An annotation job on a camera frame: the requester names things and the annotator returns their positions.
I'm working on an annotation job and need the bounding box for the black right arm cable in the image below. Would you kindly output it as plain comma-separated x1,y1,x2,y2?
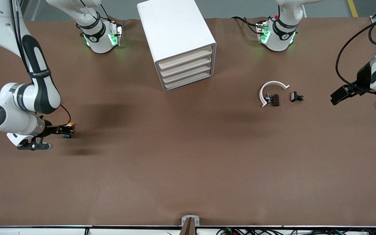
9,0,72,127

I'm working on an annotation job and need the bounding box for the dark brown clamp block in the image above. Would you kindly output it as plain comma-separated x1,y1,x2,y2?
265,93,280,107

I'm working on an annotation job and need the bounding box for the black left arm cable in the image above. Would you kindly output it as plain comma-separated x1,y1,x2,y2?
335,18,376,96

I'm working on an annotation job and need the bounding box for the black base power cable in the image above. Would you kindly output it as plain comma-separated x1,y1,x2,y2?
231,16,261,35

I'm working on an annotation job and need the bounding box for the yellow mushroom push button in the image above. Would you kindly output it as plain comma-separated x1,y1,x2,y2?
62,123,76,139

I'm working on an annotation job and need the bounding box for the grey metal bracket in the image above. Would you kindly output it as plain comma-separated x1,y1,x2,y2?
181,215,200,227

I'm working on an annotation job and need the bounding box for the small black clamp block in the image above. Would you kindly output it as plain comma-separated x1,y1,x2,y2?
290,91,305,103

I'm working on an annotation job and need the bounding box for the white plastic drawer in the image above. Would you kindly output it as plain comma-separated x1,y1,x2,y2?
160,55,213,77
164,71,214,91
158,46,213,70
162,63,213,85

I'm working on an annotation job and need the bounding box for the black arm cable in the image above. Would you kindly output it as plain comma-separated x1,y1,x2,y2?
335,18,376,96
9,0,72,127

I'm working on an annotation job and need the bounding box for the brown post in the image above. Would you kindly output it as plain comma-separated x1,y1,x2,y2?
180,218,197,235

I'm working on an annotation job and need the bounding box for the white drawer cabinet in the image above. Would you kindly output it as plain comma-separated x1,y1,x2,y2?
137,0,217,92

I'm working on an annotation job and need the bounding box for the white curved plastic strip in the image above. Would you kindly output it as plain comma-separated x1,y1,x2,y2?
259,81,290,108

